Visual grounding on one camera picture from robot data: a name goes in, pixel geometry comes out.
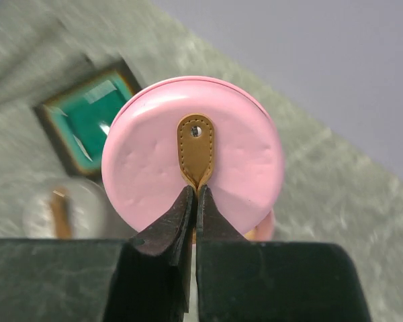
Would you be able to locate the square teal ceramic plate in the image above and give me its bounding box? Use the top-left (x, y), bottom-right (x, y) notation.
top-left (32, 58), bottom-right (142, 180)

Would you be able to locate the pink cylindrical container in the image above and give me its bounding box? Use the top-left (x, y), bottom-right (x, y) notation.
top-left (244, 210), bottom-right (275, 242)

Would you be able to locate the pink round lid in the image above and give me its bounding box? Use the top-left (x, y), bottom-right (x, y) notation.
top-left (101, 76), bottom-right (284, 235)

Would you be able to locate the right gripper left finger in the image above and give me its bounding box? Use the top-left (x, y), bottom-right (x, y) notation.
top-left (0, 187), bottom-right (193, 321)

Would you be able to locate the grey round lid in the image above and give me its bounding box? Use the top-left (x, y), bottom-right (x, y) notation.
top-left (22, 177), bottom-right (107, 239)

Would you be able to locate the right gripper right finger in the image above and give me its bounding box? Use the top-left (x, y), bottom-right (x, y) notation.
top-left (196, 186), bottom-right (371, 321)

